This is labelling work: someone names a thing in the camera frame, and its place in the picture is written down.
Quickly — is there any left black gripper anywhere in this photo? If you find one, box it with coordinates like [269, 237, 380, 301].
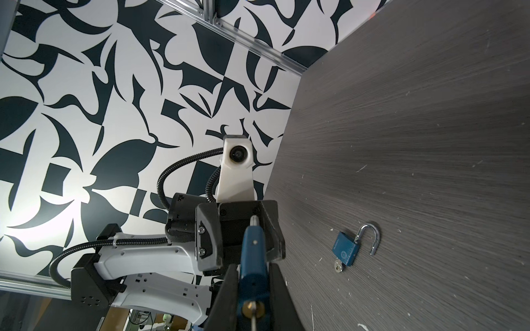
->
[195, 200, 286, 273]

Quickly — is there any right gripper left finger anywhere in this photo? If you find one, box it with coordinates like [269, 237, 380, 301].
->
[204, 264, 239, 331]

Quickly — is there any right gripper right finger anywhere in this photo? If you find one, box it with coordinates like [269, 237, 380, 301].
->
[269, 263, 305, 331]

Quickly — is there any blue padlock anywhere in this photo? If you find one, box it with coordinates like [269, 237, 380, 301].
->
[237, 215, 271, 330]
[332, 223, 381, 273]

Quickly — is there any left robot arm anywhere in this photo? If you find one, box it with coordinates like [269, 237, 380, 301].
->
[70, 193, 286, 324]

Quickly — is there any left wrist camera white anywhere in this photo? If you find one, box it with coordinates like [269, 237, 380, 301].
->
[216, 135, 255, 203]

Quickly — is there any black corrugated cable left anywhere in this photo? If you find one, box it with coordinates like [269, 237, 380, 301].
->
[48, 146, 226, 290]

